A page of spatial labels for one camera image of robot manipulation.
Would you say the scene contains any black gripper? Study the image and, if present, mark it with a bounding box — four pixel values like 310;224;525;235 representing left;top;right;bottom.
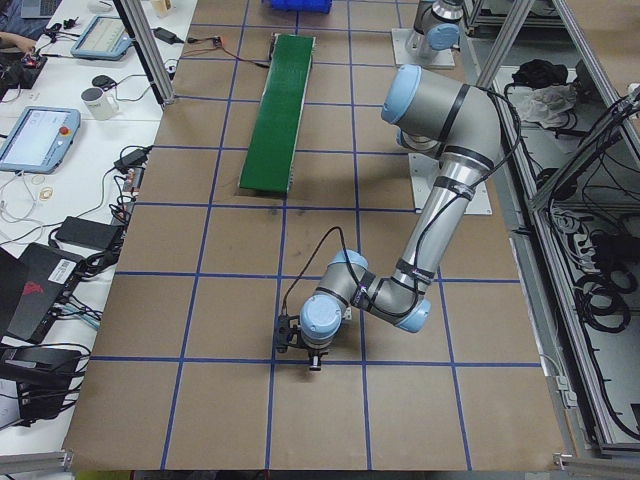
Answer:
274;314;328;371

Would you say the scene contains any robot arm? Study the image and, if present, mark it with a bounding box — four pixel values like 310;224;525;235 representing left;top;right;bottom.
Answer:
274;64;501;371
413;0;463;66

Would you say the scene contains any green conveyor belt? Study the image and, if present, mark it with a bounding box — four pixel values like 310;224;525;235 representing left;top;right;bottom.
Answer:
239;34;316;194

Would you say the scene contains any black power adapter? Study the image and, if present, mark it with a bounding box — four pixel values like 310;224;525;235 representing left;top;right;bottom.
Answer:
55;216;124;251

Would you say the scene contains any black laptop red logo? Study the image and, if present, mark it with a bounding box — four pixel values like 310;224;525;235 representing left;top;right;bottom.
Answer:
1;243;85;344

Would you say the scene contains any white mug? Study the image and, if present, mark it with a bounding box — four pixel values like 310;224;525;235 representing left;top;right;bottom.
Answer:
81;87;119;121

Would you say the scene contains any teach pendant near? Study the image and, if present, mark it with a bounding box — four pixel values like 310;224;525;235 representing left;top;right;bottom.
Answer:
1;106;81;174

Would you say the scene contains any teach pendant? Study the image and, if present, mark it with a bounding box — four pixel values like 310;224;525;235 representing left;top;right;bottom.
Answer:
70;16;132;61
1;106;81;174

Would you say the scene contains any blue storage bin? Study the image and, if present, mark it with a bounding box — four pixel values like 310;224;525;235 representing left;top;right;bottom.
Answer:
269;0;333;14

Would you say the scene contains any teach pendant far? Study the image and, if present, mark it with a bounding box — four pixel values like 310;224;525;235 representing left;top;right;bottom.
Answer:
70;16;132;61

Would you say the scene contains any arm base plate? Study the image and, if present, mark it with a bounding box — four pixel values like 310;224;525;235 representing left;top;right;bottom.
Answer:
407;152;494;217
391;25;460;69

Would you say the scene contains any red black power cable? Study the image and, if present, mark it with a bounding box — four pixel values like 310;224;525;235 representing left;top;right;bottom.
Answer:
183;35;271;69

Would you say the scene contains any aluminium frame post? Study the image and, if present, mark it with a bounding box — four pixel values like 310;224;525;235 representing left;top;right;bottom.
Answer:
114;0;175;108

